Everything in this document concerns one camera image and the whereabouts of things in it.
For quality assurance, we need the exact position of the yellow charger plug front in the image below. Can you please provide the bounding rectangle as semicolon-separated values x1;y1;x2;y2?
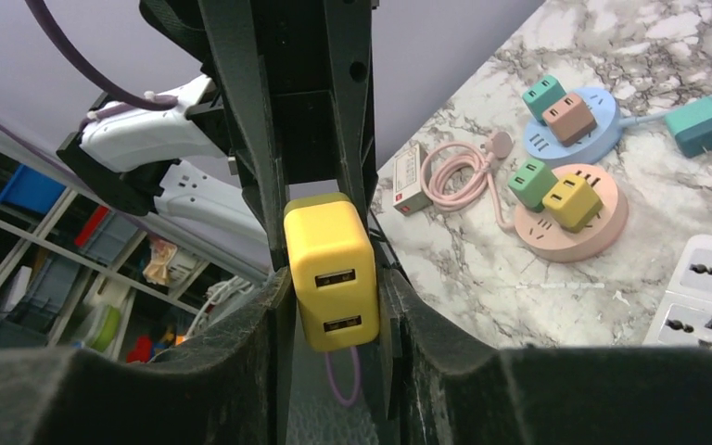
284;192;380;352

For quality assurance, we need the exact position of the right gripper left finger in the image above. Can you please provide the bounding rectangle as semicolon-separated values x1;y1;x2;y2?
0;269;295;444

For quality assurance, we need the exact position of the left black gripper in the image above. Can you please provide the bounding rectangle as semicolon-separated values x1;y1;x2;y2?
139;0;377;268

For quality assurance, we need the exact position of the blue coiled cable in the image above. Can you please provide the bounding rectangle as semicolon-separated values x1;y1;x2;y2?
617;64;712;130

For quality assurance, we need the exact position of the yellow charger plug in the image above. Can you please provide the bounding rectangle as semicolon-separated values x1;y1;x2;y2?
542;171;604;233
284;192;380;352

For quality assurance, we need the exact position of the yellow charger plug back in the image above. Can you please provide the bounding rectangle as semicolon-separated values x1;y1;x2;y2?
542;171;604;233

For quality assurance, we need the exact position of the pink charger plug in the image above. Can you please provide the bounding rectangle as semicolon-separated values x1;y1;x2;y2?
542;92;597;147

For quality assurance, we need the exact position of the teal charger plug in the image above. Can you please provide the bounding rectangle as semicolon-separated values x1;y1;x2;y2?
664;97;712;159

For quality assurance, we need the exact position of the white power strip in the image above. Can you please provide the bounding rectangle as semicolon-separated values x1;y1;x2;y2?
642;235;712;350

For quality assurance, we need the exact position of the pink round power strip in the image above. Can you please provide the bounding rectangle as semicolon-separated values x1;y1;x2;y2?
509;161;629;263

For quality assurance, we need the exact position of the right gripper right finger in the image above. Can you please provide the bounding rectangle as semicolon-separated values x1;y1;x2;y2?
380;269;712;444

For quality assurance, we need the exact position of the pink coiled cable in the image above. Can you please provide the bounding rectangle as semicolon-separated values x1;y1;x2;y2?
418;130;517;234

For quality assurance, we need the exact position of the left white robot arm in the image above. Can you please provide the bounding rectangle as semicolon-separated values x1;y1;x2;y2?
29;1;376;268

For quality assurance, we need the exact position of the green charger plug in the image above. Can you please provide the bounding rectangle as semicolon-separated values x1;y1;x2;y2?
522;74;566;125
508;159;558;212

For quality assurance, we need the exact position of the blue round power strip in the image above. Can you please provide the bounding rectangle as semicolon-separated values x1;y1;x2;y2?
523;87;623;168

